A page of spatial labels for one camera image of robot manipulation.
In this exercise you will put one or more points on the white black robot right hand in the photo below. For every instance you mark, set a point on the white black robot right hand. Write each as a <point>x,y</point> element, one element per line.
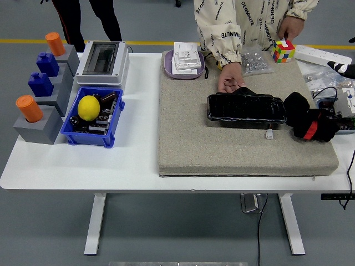
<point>344,67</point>

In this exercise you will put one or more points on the person's left hand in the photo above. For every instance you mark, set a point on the person's left hand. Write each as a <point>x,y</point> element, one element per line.
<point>288,27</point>

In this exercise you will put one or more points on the person's right hand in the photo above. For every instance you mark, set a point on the person's right hand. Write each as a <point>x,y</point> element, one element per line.
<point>230,73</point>

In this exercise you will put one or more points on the glossy black panel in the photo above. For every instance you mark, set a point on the glossy black panel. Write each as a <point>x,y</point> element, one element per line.
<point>244,109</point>

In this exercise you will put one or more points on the person's left forearm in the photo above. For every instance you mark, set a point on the person's left forearm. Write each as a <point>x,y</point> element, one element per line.
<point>301,7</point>

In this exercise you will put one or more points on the person's right forearm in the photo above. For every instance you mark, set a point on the person's right forearm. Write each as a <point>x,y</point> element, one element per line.
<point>222,41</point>

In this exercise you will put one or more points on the black table control panel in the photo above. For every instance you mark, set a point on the black table control panel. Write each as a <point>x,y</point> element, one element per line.
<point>337,196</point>

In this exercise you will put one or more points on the yellow tool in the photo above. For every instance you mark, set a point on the yellow tool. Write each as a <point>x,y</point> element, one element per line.
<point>219,65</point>

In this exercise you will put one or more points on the clear plastic bags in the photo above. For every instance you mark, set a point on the clear plastic bags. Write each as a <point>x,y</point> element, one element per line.
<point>324,79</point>

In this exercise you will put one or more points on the multicoloured puzzle cube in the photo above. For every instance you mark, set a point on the multicoloured puzzle cube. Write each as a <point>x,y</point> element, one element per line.
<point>283,52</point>

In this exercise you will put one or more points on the white power strip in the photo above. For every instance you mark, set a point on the white power strip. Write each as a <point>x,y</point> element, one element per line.
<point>319,55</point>

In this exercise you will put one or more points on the clear bag of screws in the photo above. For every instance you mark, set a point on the clear bag of screws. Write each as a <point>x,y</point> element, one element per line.
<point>256,63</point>

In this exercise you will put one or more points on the white electrical device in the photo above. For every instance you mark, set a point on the white electrical device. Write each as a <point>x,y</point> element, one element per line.
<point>345,104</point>

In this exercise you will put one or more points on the person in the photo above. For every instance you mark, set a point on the person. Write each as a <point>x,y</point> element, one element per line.
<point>249,16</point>
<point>70,22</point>

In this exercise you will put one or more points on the purple oval tray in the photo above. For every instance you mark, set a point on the purple oval tray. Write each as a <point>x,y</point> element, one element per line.
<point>168,66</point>

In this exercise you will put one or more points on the blue-grey tray with circuit boards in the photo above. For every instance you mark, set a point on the blue-grey tray with circuit boards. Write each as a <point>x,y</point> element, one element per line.
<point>346,130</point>

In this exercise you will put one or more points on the small white connector plug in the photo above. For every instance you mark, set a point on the small white connector plug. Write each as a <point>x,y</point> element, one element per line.
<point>269,134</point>

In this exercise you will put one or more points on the grey-brown mat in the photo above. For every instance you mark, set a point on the grey-brown mat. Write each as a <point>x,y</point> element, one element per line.
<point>210,149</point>

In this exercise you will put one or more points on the black chair caster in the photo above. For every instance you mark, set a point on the black chair caster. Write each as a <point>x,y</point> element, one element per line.
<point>178,2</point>

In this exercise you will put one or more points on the dark brown cylinder part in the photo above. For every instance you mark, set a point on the dark brown cylinder part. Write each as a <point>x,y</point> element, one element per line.
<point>108,97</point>

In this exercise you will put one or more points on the silver box under table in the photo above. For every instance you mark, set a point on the silver box under table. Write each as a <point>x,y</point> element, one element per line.
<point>251,203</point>

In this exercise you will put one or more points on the yellow lemon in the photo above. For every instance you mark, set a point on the yellow lemon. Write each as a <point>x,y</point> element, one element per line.
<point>88,108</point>

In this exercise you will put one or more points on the blue plastic bin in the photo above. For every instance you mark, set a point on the blue plastic bin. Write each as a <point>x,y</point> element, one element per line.
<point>91,138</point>

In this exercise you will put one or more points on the grey block base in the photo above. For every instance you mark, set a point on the grey block base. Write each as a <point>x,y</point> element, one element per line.
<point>41,133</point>
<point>70,56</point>
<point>59,102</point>
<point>65,79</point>

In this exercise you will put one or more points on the black round cap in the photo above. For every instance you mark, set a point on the black round cap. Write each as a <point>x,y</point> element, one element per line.
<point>74,120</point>

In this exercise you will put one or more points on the white table leg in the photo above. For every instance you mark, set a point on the white table leg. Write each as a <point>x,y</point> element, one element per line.
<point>94,224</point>
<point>292,224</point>

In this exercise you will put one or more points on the orange cylinder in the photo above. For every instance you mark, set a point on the orange cylinder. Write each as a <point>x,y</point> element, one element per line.
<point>55,44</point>
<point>29,109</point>

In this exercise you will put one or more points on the blue plastic block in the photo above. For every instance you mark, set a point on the blue plastic block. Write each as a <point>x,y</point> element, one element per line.
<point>47,65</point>
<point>41,84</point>

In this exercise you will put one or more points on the large white wall socket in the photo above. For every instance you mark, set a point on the large white wall socket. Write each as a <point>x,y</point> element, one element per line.
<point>183,67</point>

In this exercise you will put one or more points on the small white wall socket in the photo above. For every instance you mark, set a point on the small white wall socket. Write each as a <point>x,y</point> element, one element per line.
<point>185,51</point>

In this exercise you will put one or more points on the grey enclosure with clear lid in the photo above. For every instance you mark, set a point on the grey enclosure with clear lid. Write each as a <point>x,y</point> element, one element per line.
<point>102,58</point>

